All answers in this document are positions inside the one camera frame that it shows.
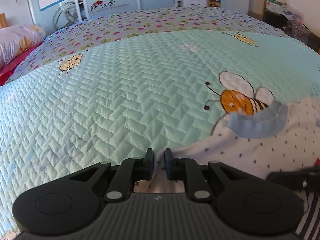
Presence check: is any magenta bed sheet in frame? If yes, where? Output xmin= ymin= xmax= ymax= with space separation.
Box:
xmin=0 ymin=43 xmax=42 ymax=86

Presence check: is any heart patterned bedsheet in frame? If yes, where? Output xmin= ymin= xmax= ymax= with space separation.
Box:
xmin=6 ymin=7 xmax=285 ymax=83

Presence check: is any floral long pillow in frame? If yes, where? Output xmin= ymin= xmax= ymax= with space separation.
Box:
xmin=0 ymin=24 xmax=46 ymax=68

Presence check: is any wooden headboard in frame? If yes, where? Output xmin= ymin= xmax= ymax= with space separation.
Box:
xmin=0 ymin=13 xmax=9 ymax=29

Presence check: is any mint green bee quilt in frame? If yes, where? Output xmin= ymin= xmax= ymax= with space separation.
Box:
xmin=1 ymin=30 xmax=319 ymax=238

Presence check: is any white patterned baby garment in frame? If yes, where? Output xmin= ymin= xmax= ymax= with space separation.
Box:
xmin=134 ymin=98 xmax=319 ymax=239

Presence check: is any black chair with clothes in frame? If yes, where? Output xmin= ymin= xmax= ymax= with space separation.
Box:
xmin=263 ymin=10 xmax=319 ymax=54

